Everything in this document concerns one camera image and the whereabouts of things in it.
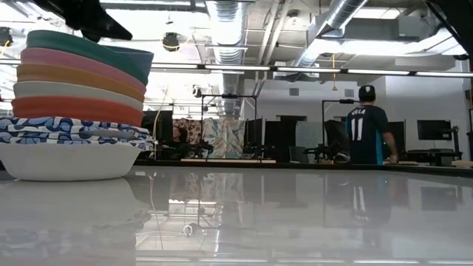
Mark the black computer monitor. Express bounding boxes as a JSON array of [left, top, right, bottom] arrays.
[[416, 119, 453, 141]]

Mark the black aluminium table frame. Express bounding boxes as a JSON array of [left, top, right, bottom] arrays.
[[132, 159, 473, 178]]

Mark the silver ceiling duct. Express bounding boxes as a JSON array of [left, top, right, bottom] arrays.
[[291, 0, 370, 69]]

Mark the corrugated ceiling duct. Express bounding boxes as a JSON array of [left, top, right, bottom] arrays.
[[206, 0, 248, 116]]

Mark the black ceiling camera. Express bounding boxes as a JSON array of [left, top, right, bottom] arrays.
[[161, 31, 181, 52]]

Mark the green bowl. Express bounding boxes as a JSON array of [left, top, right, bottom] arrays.
[[25, 29, 149, 86]]

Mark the ceiling light strip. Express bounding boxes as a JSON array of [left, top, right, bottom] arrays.
[[205, 65, 271, 72], [150, 62, 200, 70], [346, 69, 410, 76], [415, 71, 473, 78], [276, 66, 341, 74]]

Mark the black camera stand frame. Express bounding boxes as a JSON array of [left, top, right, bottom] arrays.
[[321, 98, 374, 163], [201, 94, 259, 163]]

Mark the red patterned fabric backdrop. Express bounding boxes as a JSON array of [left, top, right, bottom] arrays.
[[172, 117, 203, 147]]

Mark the black screen panel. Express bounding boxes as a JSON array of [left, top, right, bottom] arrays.
[[386, 120, 406, 158]]

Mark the pale patterned fabric backdrop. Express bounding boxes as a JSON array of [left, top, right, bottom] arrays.
[[201, 117, 247, 160]]

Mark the person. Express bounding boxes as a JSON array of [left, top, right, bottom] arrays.
[[344, 84, 399, 166]]

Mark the black partition panel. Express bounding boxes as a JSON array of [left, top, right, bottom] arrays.
[[264, 120, 296, 163]]

